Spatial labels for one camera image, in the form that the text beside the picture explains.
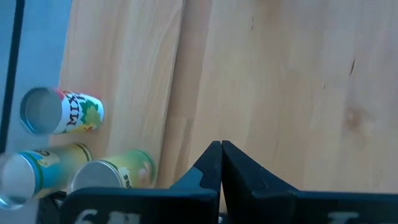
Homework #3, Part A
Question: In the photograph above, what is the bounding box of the wooden shelf with black frame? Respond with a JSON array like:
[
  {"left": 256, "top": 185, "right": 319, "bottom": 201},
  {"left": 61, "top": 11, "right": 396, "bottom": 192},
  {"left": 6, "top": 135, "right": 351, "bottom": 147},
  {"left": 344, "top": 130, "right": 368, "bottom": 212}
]
[{"left": 48, "top": 0, "right": 186, "bottom": 190}]

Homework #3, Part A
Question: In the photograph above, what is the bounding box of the yellow and teal carrots can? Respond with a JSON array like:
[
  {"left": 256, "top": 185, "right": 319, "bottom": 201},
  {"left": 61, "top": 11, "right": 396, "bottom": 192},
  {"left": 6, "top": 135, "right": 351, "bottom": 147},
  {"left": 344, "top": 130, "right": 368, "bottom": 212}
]
[{"left": 0, "top": 142, "right": 93, "bottom": 210}]

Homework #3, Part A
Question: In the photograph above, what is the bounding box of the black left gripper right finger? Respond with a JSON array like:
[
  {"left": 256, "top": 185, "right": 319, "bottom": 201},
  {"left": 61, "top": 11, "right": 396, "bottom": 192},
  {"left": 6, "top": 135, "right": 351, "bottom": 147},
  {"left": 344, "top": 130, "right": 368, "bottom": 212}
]
[{"left": 221, "top": 140, "right": 398, "bottom": 224}]

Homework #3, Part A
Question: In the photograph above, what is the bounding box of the white pink mixed fruit can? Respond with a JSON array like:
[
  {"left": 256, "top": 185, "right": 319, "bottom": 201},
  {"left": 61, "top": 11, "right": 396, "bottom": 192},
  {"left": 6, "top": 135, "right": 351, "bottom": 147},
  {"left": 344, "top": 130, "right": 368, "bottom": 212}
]
[{"left": 19, "top": 86, "right": 105, "bottom": 135}]

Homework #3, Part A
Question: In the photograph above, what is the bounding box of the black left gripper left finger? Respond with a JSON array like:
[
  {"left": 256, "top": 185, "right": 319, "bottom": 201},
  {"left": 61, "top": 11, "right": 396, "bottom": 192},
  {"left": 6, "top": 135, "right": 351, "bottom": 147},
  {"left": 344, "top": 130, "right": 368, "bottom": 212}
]
[{"left": 60, "top": 140, "right": 222, "bottom": 224}]

